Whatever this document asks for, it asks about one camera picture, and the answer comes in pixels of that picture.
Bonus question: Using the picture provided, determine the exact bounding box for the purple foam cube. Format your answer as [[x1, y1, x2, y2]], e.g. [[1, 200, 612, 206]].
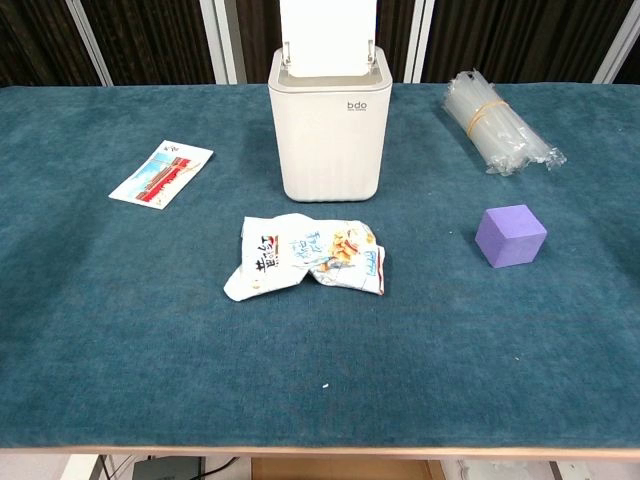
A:
[[474, 204, 548, 270]]

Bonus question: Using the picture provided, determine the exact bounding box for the white bdo trash bin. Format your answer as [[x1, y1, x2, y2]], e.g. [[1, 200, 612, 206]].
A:
[[267, 47, 393, 204]]

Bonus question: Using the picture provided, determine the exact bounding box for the crumpled white snack wrapper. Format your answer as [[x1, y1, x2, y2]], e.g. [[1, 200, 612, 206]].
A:
[[222, 212, 388, 303]]

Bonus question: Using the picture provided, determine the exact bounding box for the flat packet with red print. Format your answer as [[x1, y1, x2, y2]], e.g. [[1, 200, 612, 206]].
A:
[[108, 139, 215, 211]]

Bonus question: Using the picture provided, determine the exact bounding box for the blue table cloth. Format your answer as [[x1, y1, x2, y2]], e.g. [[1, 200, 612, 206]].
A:
[[0, 82, 640, 449]]

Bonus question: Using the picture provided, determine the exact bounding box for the yellow rubber band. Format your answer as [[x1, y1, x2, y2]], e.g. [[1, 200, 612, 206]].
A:
[[465, 98, 508, 135]]

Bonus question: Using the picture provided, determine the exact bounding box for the bundle of clear plastic straws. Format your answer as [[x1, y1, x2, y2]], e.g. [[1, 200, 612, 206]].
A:
[[441, 70, 568, 177]]

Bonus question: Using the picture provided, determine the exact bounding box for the brown cardboard box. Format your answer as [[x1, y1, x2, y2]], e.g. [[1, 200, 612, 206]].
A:
[[250, 457, 447, 480]]

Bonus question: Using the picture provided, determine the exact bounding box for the dark ribbed curtain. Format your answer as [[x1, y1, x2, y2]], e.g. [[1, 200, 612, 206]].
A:
[[0, 0, 640, 88]]

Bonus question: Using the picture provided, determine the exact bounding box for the black box under table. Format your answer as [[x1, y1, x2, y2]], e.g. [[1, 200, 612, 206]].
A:
[[131, 455, 207, 480]]

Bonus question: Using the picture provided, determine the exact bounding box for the white table leg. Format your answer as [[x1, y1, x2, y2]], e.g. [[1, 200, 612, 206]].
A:
[[59, 453, 109, 480]]

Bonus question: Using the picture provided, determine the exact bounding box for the white frame post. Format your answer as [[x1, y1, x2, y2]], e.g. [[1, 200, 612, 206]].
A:
[[64, 0, 114, 88], [199, 0, 239, 85], [402, 0, 435, 84], [591, 0, 640, 85]]

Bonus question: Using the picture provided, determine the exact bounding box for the black cable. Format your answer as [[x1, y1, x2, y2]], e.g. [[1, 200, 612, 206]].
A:
[[198, 455, 242, 477]]

